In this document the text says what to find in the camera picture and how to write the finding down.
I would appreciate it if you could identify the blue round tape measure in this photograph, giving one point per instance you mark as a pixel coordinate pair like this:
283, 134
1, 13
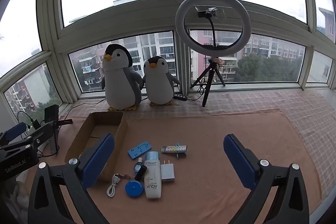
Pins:
134, 188

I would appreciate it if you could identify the black gooseneck phone holder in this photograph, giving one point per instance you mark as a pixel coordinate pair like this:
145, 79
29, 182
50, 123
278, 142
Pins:
210, 13

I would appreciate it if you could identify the blue folding phone stand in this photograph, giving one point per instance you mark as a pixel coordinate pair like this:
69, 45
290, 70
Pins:
139, 150

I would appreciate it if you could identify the white patterned lighter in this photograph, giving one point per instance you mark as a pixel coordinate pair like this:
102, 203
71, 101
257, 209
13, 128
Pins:
173, 148

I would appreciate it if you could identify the checkered cloth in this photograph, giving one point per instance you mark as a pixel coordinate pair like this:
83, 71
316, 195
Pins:
288, 103

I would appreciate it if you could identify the black power adapter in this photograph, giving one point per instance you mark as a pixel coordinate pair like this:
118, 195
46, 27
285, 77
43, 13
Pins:
36, 124

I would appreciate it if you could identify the pink blanket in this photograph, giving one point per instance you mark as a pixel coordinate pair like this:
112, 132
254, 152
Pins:
210, 134

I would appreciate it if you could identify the white sunscreen bottle blue cap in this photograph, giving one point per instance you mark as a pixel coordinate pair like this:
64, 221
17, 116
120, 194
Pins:
152, 176

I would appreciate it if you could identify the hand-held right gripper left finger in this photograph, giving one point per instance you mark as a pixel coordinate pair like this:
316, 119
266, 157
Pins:
97, 158

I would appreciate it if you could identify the black lipstick tube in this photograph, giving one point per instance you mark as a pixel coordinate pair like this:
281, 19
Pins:
141, 172

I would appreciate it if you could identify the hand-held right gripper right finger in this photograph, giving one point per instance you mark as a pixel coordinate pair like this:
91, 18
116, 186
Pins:
238, 161

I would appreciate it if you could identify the small penguin plush toy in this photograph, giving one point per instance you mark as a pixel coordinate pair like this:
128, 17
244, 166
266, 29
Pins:
157, 85

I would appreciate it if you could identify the cardboard box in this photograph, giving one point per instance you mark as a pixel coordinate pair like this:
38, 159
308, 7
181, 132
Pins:
121, 134

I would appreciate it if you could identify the teal clothespin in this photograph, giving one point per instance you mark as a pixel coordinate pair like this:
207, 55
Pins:
181, 155

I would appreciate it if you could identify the large penguin plush toy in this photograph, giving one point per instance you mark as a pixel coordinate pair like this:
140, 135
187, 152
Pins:
120, 87

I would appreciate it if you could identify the blue eye drop bottle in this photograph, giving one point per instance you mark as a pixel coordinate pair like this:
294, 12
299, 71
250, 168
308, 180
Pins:
137, 167

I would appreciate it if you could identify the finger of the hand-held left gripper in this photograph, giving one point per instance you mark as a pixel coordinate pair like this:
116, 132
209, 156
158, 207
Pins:
39, 136
15, 131

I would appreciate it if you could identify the white charger plug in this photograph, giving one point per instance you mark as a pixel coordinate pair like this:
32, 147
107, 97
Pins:
167, 172

